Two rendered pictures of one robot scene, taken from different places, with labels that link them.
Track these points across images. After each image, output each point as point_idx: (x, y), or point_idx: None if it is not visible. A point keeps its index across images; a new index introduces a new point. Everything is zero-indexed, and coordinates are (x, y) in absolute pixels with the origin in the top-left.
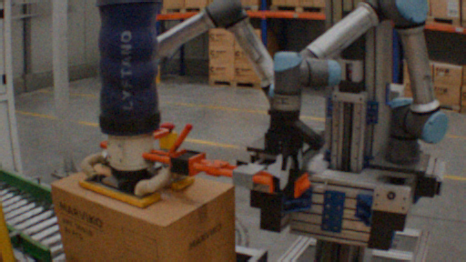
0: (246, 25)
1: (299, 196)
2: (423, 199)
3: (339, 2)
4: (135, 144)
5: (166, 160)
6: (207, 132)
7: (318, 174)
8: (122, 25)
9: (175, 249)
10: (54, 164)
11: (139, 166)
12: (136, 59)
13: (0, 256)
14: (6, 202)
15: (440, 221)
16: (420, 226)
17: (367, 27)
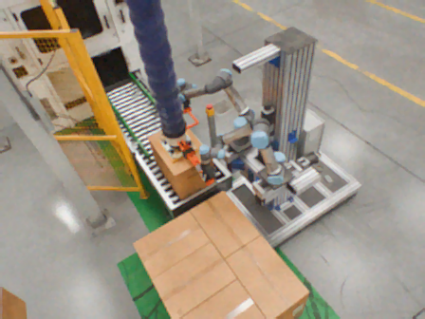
0: (229, 88)
1: (240, 164)
2: (413, 144)
3: (267, 94)
4: (174, 140)
5: (182, 149)
6: (308, 24)
7: (248, 159)
8: (160, 105)
9: (179, 180)
10: (193, 46)
11: (176, 145)
12: (169, 117)
13: (130, 150)
14: (141, 111)
15: (403, 171)
16: (382, 167)
17: (249, 134)
